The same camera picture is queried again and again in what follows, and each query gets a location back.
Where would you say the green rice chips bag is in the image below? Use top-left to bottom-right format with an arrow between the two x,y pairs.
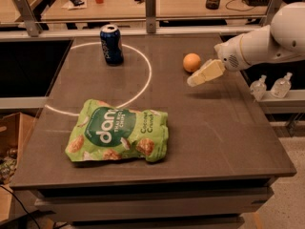
65,99 -> 169,162

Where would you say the black floor cable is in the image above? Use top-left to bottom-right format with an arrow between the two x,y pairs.
0,184 -> 42,229

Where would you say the right metal rail bracket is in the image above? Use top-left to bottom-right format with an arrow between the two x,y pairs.
259,0 -> 283,26

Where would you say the clear sanitizer bottle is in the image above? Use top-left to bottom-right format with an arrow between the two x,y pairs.
271,73 -> 293,98
250,74 -> 267,101

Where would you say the left metal rail bracket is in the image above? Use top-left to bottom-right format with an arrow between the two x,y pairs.
13,0 -> 42,37

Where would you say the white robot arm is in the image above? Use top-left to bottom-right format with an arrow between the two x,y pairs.
187,2 -> 305,87

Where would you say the blue Pepsi soda can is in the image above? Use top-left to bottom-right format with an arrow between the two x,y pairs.
100,24 -> 124,65

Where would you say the white paper with black device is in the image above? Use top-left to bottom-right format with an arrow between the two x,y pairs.
62,0 -> 87,10

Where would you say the metal rail bracket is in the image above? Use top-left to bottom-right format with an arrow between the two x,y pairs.
13,0 -> 42,37
145,0 -> 156,33
259,0 -> 283,26

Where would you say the black mesh pen cup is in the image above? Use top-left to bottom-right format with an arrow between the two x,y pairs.
206,0 -> 221,10

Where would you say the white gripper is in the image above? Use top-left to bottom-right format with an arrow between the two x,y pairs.
187,35 -> 250,87

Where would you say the orange fruit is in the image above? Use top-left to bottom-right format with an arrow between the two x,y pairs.
183,53 -> 201,73

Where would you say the black cable on desk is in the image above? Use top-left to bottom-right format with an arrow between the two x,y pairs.
225,0 -> 256,12

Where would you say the brown cardboard box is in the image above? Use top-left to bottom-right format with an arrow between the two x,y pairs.
0,113 -> 36,159

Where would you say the middle metal rail bracket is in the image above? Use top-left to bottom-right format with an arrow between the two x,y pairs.
145,0 -> 156,33

